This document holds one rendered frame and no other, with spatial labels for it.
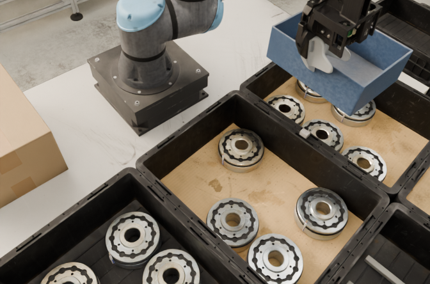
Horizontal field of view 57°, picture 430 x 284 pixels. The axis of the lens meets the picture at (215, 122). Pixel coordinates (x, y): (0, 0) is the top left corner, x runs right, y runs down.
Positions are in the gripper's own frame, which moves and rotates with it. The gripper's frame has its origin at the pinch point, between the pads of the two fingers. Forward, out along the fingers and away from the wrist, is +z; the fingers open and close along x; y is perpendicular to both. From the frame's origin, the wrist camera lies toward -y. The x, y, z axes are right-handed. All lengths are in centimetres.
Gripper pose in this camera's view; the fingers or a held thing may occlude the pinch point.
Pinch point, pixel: (312, 61)
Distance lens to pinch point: 70.8
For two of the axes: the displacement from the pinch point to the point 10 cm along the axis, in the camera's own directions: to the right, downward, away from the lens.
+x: 7.8, -5.4, 3.1
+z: 0.7, 5.7, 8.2
